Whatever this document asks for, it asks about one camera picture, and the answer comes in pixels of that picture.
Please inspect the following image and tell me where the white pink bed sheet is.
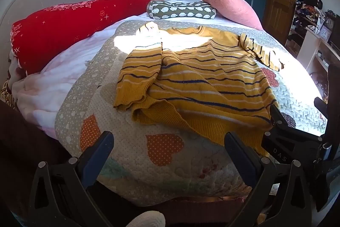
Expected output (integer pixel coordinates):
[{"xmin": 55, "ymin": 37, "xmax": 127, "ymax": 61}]
[{"xmin": 8, "ymin": 0, "xmax": 264, "ymax": 140}]

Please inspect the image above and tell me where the pink ribbed pillow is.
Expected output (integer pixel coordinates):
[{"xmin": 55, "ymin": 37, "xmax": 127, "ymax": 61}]
[{"xmin": 202, "ymin": 0, "xmax": 263, "ymax": 30}]

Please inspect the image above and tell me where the small desk clock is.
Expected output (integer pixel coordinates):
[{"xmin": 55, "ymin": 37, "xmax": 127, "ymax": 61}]
[{"xmin": 318, "ymin": 25, "xmax": 331, "ymax": 43}]

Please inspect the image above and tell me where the yellow striped knit sweater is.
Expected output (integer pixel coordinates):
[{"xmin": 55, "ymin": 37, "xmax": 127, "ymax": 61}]
[{"xmin": 113, "ymin": 22, "xmax": 284, "ymax": 154}]

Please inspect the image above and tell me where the black television screen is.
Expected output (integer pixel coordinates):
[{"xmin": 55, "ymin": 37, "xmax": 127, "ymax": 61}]
[{"xmin": 328, "ymin": 15, "xmax": 340, "ymax": 51}]

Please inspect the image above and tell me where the green hedgehog print pillow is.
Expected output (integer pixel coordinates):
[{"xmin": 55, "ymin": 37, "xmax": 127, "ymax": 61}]
[{"xmin": 146, "ymin": 0, "xmax": 217, "ymax": 20}]

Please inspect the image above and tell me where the red rolled blanket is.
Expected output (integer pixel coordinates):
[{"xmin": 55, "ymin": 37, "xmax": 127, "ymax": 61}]
[{"xmin": 10, "ymin": 0, "xmax": 152, "ymax": 75}]

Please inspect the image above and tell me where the white round headboard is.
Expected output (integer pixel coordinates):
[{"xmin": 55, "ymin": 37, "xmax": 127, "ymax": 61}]
[{"xmin": 1, "ymin": 0, "xmax": 86, "ymax": 82}]

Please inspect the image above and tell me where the cluttered white shelf unit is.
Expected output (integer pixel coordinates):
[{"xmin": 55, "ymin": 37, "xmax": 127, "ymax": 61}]
[{"xmin": 285, "ymin": 0, "xmax": 339, "ymax": 101}]

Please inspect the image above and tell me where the white gloved hand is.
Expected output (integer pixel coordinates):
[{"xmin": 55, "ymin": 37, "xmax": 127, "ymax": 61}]
[{"xmin": 126, "ymin": 211, "xmax": 166, "ymax": 227}]

